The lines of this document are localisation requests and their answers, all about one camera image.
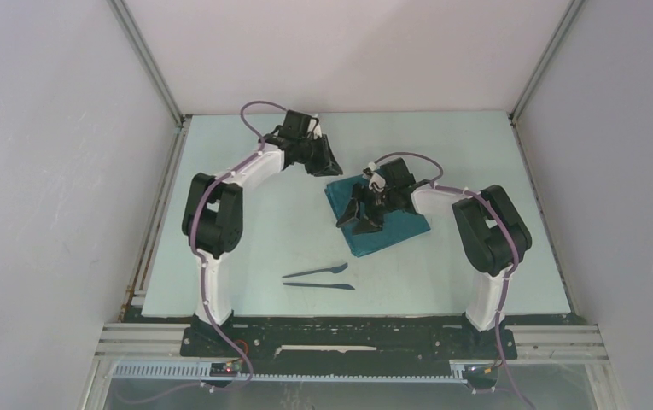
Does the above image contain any aluminium frame extrusion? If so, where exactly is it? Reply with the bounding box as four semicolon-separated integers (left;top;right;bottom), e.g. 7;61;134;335
78;323;186;409

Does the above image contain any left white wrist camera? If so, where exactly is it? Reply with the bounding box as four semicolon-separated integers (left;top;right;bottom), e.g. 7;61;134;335
309;117;323;140

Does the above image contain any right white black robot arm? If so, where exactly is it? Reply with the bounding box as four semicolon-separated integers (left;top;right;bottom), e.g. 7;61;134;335
336;152;532;357

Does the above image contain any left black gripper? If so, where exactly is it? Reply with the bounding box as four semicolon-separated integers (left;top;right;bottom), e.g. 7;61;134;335
295;134;342;178

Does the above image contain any white slotted cable duct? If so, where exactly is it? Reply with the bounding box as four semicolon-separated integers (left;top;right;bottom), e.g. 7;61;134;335
110;360;481;384

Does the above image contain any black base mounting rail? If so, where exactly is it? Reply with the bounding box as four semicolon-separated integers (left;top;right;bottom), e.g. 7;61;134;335
180;315;517;376

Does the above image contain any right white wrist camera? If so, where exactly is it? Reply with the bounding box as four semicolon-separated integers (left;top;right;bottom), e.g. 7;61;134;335
363;162;387;192

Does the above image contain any teal cloth napkin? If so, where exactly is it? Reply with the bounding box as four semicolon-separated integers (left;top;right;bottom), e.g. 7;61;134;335
324;176;431;257

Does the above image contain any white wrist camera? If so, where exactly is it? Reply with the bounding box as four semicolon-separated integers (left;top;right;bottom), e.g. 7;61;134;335
309;117;323;140
363;162;387;192

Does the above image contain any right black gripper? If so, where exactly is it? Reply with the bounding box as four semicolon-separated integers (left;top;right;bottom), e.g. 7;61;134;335
336;181;398;235

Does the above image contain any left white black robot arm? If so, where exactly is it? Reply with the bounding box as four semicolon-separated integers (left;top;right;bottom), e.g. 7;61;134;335
182;110;343;356

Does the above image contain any dark plastic knife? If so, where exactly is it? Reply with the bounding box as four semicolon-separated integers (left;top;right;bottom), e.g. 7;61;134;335
283;282;355;290

